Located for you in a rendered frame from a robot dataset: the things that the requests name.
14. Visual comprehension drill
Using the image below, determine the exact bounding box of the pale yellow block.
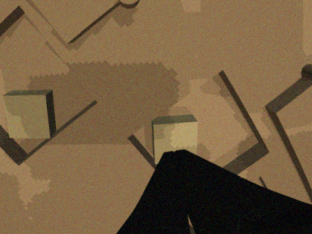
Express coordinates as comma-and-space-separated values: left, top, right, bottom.
151, 114, 198, 164
3, 89, 57, 138

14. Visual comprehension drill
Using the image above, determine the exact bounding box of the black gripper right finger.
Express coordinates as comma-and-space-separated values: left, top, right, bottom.
174, 149, 312, 234

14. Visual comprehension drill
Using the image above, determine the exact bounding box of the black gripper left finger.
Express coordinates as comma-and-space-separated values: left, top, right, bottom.
117, 151, 190, 234

